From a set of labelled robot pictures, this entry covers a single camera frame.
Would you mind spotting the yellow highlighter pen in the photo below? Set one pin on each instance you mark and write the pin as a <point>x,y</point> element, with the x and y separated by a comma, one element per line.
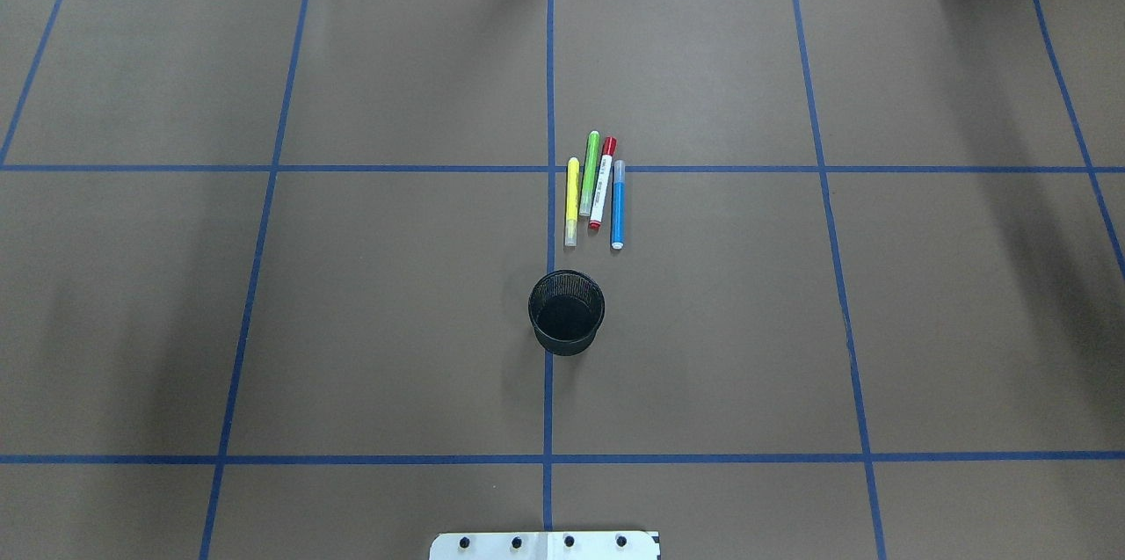
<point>572,202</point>

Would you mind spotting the blue highlighter pen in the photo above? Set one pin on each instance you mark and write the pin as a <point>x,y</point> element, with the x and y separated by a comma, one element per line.
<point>618,215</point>

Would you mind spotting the green highlighter pen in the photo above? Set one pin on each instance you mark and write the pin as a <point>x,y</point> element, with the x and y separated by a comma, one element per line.
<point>589,174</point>

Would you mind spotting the red white marker pen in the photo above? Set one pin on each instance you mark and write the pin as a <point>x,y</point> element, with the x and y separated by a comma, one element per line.
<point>602,182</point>

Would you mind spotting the black mesh pen cup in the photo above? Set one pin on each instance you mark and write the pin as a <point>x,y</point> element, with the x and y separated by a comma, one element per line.
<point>566,309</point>

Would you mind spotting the brown paper table cover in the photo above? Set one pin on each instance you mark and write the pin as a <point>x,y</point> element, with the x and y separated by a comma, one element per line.
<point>266,266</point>

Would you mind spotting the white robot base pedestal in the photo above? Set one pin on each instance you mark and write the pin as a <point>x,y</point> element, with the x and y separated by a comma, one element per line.
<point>610,544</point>

